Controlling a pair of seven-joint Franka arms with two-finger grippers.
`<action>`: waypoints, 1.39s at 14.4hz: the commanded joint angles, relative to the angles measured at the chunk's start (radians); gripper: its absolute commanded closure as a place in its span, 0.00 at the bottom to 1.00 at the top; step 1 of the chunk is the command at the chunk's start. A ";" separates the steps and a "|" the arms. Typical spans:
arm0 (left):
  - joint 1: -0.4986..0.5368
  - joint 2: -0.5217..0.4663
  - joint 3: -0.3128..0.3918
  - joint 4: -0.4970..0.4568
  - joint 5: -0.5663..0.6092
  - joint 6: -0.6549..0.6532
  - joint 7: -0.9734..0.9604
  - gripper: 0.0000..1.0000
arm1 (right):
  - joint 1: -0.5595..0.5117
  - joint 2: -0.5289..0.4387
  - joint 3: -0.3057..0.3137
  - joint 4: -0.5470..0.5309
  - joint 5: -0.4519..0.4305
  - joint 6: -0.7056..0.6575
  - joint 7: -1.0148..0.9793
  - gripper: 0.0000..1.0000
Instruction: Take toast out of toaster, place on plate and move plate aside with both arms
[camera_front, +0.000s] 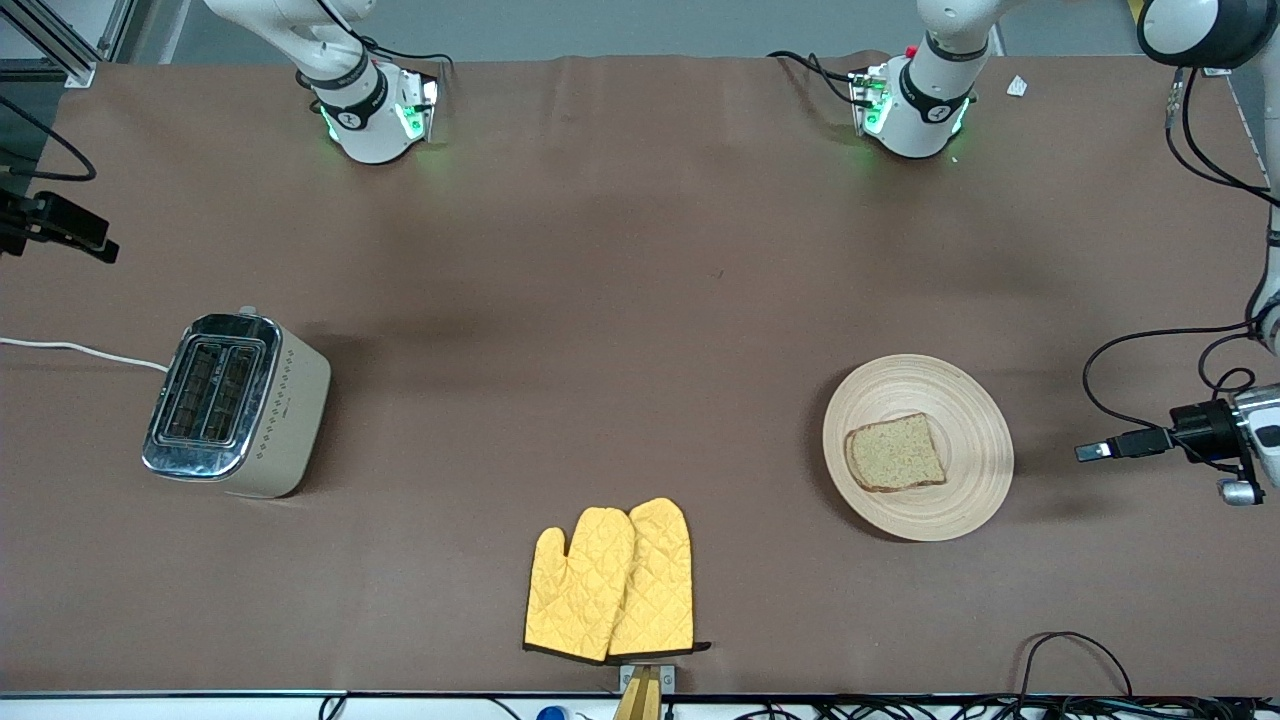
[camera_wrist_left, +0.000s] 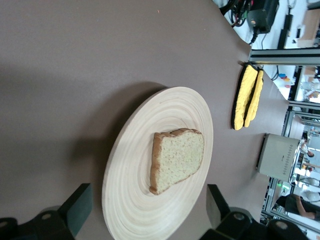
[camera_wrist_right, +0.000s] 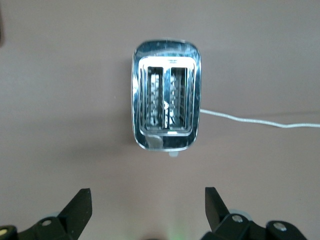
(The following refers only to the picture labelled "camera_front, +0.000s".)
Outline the round wooden plate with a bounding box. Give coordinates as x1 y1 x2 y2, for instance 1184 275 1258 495
822 354 1015 543

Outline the brown bread toast slice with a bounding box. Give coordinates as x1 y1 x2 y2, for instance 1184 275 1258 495
845 413 947 493

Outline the beige chrome toaster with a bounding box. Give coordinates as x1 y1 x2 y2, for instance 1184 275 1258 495
141 305 332 499

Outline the brown table cover cloth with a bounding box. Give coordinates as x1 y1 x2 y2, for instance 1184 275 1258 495
0 50 1280 696

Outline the yellow quilted oven mitt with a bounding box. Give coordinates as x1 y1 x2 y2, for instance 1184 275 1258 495
608 497 713 658
523 507 637 663

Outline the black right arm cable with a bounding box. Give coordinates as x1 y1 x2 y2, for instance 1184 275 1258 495
0 95 99 184

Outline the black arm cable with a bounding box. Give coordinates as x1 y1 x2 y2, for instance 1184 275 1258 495
1083 65 1280 471
0 95 99 184

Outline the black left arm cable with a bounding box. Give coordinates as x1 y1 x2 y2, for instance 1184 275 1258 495
1083 65 1280 471

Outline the white toaster power cable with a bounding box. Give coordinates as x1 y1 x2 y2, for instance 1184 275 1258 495
0 337 169 373

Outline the aluminium frame profile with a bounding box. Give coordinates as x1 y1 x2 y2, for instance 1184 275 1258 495
0 0 136 89

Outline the black red looped cable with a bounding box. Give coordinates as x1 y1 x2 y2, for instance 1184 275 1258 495
1015 631 1134 701

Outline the black cable bundle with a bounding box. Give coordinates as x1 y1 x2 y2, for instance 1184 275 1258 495
670 695 1280 720

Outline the black base cable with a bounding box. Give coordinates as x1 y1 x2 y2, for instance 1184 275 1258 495
768 50 863 106
318 0 453 71

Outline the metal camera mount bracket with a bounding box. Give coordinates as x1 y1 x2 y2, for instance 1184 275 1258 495
618 664 677 720

